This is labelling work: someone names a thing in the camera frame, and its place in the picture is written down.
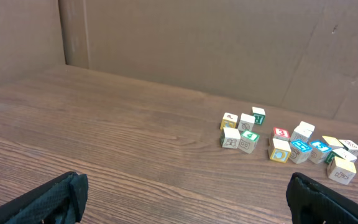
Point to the plain wooden picture block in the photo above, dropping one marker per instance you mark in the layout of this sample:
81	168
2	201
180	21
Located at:
301	133

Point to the white-top green-sided block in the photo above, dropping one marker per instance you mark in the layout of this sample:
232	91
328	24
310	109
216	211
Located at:
342	153

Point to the yellow-sided boot picture block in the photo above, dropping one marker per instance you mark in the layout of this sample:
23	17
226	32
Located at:
229	120

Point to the yellow-top letter P block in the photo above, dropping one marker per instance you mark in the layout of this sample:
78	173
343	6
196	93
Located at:
341	170

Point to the yellow-framed blue picture block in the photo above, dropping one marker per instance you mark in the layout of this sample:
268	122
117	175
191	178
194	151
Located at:
279	150

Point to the red number 3 block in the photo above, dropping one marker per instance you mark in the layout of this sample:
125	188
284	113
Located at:
279	133

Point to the green number 4 block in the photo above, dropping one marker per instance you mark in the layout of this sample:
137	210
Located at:
248	141

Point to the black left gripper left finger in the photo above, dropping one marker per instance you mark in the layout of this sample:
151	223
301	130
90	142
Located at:
61	200

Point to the leaf picture wooden block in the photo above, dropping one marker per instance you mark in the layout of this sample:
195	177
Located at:
246	122

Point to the butterfly picture wooden block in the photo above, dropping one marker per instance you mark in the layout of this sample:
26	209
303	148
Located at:
230	138

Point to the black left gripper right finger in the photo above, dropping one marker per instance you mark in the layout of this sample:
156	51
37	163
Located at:
311	202

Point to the green letter R block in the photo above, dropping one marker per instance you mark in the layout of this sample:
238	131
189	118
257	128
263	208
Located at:
259	115

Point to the white block red drawing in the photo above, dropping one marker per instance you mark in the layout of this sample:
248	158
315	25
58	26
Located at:
350	146

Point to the blue-top wooden block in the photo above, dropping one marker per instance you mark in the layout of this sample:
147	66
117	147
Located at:
300	151

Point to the cardboard back panel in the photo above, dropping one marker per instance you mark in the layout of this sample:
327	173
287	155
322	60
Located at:
296	55

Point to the blue number 5 block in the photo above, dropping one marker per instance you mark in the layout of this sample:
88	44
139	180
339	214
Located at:
319	151

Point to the yellow-top wooden block rear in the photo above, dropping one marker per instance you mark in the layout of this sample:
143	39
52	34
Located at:
332	142

